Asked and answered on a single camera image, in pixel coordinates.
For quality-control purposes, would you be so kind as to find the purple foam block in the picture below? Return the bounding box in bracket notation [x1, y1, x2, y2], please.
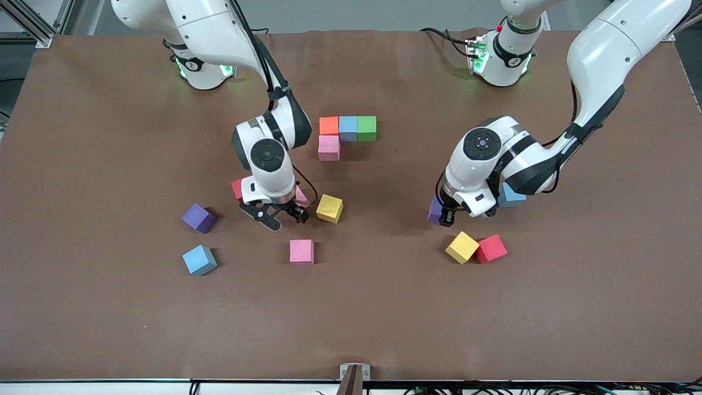
[182, 203, 217, 234]
[427, 195, 446, 225]

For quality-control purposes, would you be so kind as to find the yellow foam block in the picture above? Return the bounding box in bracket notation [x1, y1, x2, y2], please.
[316, 194, 344, 224]
[445, 231, 480, 265]

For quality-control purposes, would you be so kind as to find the greyish blue foam block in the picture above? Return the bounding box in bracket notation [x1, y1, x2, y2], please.
[338, 116, 359, 143]

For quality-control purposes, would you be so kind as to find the green foam block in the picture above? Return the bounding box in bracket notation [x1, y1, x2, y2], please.
[357, 115, 378, 143]

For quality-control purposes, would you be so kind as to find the light blue foam block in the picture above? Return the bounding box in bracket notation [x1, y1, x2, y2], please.
[182, 245, 218, 277]
[497, 183, 528, 208]

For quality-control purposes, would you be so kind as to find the brown table cover sheet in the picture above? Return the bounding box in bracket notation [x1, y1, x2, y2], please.
[0, 27, 702, 383]

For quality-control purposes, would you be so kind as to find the grey metal edge bracket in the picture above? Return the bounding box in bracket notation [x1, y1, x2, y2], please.
[339, 363, 371, 381]

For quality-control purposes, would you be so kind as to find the brown post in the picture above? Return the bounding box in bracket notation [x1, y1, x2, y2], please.
[336, 366, 364, 395]

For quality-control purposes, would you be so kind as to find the black left base cable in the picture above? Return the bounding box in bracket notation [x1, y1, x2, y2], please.
[420, 26, 473, 50]

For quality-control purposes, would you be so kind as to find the white table edge rail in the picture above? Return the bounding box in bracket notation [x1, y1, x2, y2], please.
[0, 380, 702, 395]

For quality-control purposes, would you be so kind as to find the aluminium frame profile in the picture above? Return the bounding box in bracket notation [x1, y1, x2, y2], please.
[666, 0, 702, 42]
[0, 0, 73, 49]

